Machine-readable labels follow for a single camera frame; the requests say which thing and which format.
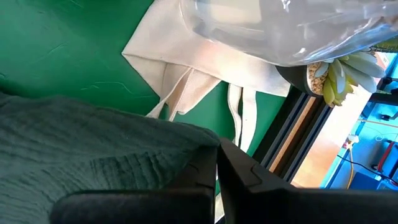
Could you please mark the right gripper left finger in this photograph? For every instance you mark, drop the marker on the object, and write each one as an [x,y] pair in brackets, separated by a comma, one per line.
[202,171]

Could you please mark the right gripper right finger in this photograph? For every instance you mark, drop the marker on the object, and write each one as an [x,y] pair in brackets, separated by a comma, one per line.
[239,174]

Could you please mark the dark green garment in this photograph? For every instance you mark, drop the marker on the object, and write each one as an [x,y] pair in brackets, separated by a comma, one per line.
[77,146]

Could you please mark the white canvas tote bag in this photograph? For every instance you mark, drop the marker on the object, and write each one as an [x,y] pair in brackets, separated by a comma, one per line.
[174,56]

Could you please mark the small potted succulent plant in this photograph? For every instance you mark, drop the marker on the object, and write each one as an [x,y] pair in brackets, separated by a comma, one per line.
[339,74]

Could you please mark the clear spray bottle black top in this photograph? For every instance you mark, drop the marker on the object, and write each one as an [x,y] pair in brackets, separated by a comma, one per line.
[295,28]

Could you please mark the black metal table frame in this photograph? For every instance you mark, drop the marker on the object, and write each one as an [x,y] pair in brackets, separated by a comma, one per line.
[295,130]

